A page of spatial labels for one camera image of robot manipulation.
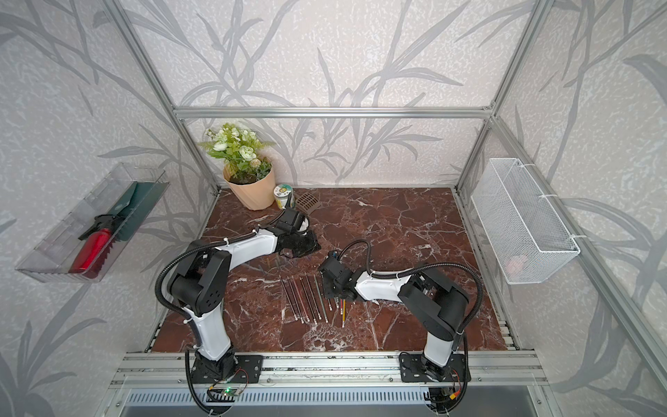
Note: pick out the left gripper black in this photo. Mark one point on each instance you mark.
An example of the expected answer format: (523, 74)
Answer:
(313, 247)

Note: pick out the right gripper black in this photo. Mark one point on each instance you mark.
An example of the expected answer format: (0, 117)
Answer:
(326, 289)

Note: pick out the yellow pencil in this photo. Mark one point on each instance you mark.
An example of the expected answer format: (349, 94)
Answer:
(343, 312)

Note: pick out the black capped pencil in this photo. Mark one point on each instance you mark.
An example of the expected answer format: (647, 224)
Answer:
(311, 308)

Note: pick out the teal capped pencil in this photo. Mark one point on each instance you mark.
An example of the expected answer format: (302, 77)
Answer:
(321, 300)

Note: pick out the blue capped pencil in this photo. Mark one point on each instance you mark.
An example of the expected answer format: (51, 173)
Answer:
(314, 301)

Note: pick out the dark blue pencil thin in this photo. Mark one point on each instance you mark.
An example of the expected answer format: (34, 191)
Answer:
(289, 300)

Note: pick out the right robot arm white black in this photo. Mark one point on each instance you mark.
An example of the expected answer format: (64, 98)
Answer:
(437, 302)

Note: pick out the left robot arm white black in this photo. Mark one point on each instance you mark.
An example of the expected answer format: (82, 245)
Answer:
(193, 285)

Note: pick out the brown drain grate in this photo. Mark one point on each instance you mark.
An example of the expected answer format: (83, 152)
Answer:
(307, 202)

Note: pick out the small tin can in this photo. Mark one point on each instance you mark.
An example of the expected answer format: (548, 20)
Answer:
(284, 196)

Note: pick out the terracotta flower pot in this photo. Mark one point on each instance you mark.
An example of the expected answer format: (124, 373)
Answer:
(255, 196)

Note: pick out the green plant white flowers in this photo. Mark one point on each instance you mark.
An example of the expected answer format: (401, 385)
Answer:
(241, 151)

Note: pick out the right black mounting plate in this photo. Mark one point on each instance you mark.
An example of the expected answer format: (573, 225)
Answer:
(416, 368)

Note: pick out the black mounting plate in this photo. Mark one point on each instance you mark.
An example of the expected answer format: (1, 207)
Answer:
(244, 368)
(416, 368)

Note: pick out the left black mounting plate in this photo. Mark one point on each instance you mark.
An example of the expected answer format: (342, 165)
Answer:
(244, 368)

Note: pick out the green circuit board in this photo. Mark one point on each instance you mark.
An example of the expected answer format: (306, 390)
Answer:
(226, 394)

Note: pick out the pink object in basket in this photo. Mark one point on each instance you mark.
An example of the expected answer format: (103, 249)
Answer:
(515, 266)

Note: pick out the red spray bottle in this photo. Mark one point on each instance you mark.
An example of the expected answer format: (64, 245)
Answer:
(97, 242)

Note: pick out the white wire mesh basket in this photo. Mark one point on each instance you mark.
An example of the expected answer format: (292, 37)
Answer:
(519, 219)

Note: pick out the clear plastic wall tray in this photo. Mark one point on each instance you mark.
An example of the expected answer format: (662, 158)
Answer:
(50, 260)

